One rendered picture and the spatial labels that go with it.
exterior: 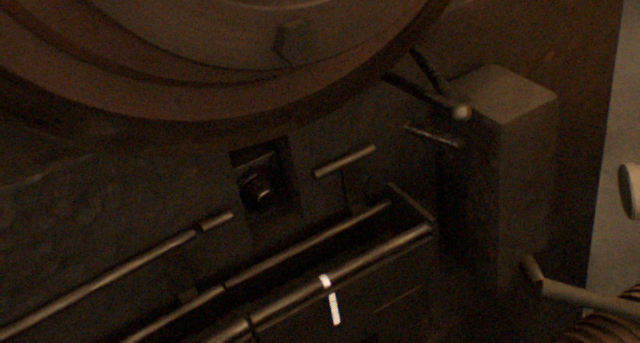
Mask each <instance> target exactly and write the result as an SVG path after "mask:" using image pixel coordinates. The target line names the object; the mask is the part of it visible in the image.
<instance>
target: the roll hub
mask: <svg viewBox="0 0 640 343"><path fill-rule="evenodd" d="M85 1H86V2H87V3H88V4H89V5H90V6H92V7H93V8H94V9H95V10H96V11H98V12H99V13H100V14H101V15H103V16H104V17H105V18H107V20H108V21H109V22H111V23H112V24H114V25H115V26H116V27H118V28H120V29H122V30H123V31H125V32H126V33H128V34H130V35H131V36H133V37H135V38H137V39H138V40H140V41H142V42H144V43H146V44H148V45H150V46H152V47H154V48H156V49H158V50H160V51H162V52H165V53H167V54H170V55H172V56H174V57H177V58H180V59H183V60H186V61H189V62H193V63H197V64H201V65H204V66H209V67H215V68H220V69H228V70H236V71H272V70H283V69H289V68H295V67H300V66H304V65H309V64H312V63H316V62H319V61H323V60H326V59H328V58H331V57H334V56H336V55H339V54H341V53H343V52H346V51H348V50H350V49H352V48H354V47H356V46H358V45H360V44H362V43H364V42H366V41H367V40H369V39H371V38H372V37H374V36H376V35H377V34H379V33H380V32H382V31H383V30H385V29H386V28H388V27H389V26H390V25H392V24H393V23H394V22H396V21H397V20H398V19H400V18H401V17H402V16H403V15H404V14H406V13H407V12H408V11H409V10H410V9H411V8H413V7H414V6H415V5H416V4H417V3H418V2H419V1H420V0H85ZM300 17H301V18H303V19H305V20H306V21H307V22H308V23H309V24H310V25H311V26H312V28H313V29H314V30H315V31H316V32H317V33H318V34H319V38H318V41H317V44H316V47H315V50H314V53H313V56H312V57H311V58H309V59H306V60H304V61H301V62H299V63H296V64H294V65H291V64H290V63H289V62H287V61H286V60H285V59H284V58H283V57H282V56H281V55H280V54H279V53H278V52H277V51H276V50H275V49H274V48H273V47H274V44H275V41H276V37H277V34H278V31H279V27H280V25H281V24H284V23H287V22H289V21H292V20H295V19H297V18H300Z"/></svg>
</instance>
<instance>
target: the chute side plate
mask: <svg viewBox="0 0 640 343"><path fill-rule="evenodd" d="M420 284H423V287H424V301H425V303H427V302H428V301H430V300H432V299H434V298H435V297H436V288H435V270H434V253H433V238H432V236H430V235H427V236H425V237H424V238H422V239H420V240H418V241H416V242H414V243H413V244H411V245H409V246H408V247H406V248H404V249H402V250H400V251H398V252H396V253H394V254H392V255H390V256H388V257H386V258H385V259H383V260H381V261H379V262H377V263H375V264H373V265H372V266H370V267H368V268H366V269H364V270H362V271H360V272H359V273H357V274H355V275H353V276H351V277H349V278H347V279H346V280H344V281H342V282H340V283H338V284H336V285H334V286H332V287H331V288H329V289H327V290H325V291H323V292H321V293H319V294H318V295H316V296H314V297H312V298H310V299H308V300H306V301H305V302H303V303H301V304H299V305H297V306H296V307H294V308H292V309H291V310H289V311H287V312H285V313H283V314H281V315H279V316H278V317H276V318H273V319H271V320H269V321H267V322H266V323H264V324H262V325H260V326H258V327H256V328H255V331H256V335H257V338H258V341H259V343H358V342H359V341H361V340H363V339H365V338H366V337H368V336H370V335H371V334H373V333H375V332H376V324H375V316H374V311H375V310H376V309H378V308H380V307H381V306H383V305H385V304H387V303H389V302H390V301H392V300H394V299H396V298H397V297H399V296H401V295H403V294H404V293H406V292H408V291H410V290H412V289H413V288H415V287H417V286H419V285H420ZM332 293H335V299H336V304H337V310H338V315H339V320H340V322H339V323H337V324H335V325H334V321H333V316H332V311H331V306H330V301H329V296H328V295H330V294H332ZM233 343H256V339H255V337H254V335H253V333H252V332H251V331H249V332H248V333H246V334H244V335H243V337H241V338H239V339H238V340H236V341H234V342H233Z"/></svg>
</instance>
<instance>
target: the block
mask: <svg viewBox="0 0 640 343"><path fill-rule="evenodd" d="M447 83H448V85H449V86H450V87H451V88H452V90H453V91H454V92H455V93H456V95H457V96H458V97H459V99H460V100H461V101H462V102H463V103H466V104H467V105H468V106H469V107H470V109H471V115H470V118H469V119H468V120H467V121H465V122H462V123H459V122H457V121H455V120H454V119H453V118H452V116H451V115H449V114H447V113H445V112H443V111H441V110H440V109H438V113H439V130H440V131H442V132H445V133H448V134H451V135H454V136H456V137H459V138H462V139H465V141H466V147H465V148H464V150H463V151H462V152H457V151H455V150H452V149H449V148H447V147H444V146H441V145H440V159H441V182H442V205H443V228H444V246H445V248H446V251H447V252H448V254H449V255H450V256H452V257H453V258H454V259H455V260H456V261H457V262H458V263H460V264H461V265H462V266H463V267H464V268H465V269H466V270H468V271H469V272H470V273H471V274H472V275H473V276H474V277H476V278H477V279H478V280H479V281H480V282H481V283H482V284H484V285H485V286H486V287H487V288H488V289H490V290H491V291H493V293H495V294H497V295H500V294H504V293H506V292H507V291H509V290H511V289H512V288H514V287H516V286H517V285H519V284H521V283H522V282H524V281H526V280H525V278H524V276H523V274H522V272H521V270H520V267H519V262H520V260H521V259H522V258H523V257H524V256H525V255H526V254H530V255H533V257H534V259H535V261H536V263H537V265H538V267H539V268H540V270H541V271H542V269H543V268H544V267H545V265H546V263H547V253H548V240H549V227H550V215H551V202H552V190H553V177H554V165H555V153H556V140H557V128H558V115H559V100H558V97H557V96H556V95H555V94H554V92H552V91H550V90H548V89H546V88H544V87H542V86H540V85H538V84H536V83H534V82H532V81H530V80H528V79H526V78H524V77H522V76H520V75H518V74H516V73H514V72H512V71H510V70H508V69H506V68H504V67H501V66H499V65H495V64H489V65H484V66H482V67H480V68H478V69H476V70H473V71H471V72H469V73H467V74H464V75H462V76H460V77H458V78H456V79H453V80H451V81H449V82H447Z"/></svg>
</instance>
